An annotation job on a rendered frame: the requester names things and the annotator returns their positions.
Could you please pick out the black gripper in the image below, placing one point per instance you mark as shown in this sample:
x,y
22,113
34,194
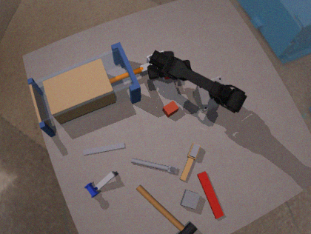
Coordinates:
x,y
154,71

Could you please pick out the winch handle with blue knob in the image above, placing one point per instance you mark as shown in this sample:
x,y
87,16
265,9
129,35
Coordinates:
x,y
94,190

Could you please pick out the wooden-handled black mallet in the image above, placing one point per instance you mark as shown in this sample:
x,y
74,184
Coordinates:
x,y
189,229

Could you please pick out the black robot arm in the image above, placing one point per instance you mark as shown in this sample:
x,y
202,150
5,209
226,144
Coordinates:
x,y
233,99

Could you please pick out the red flat bar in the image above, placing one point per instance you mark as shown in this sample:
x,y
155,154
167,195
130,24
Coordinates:
x,y
210,194

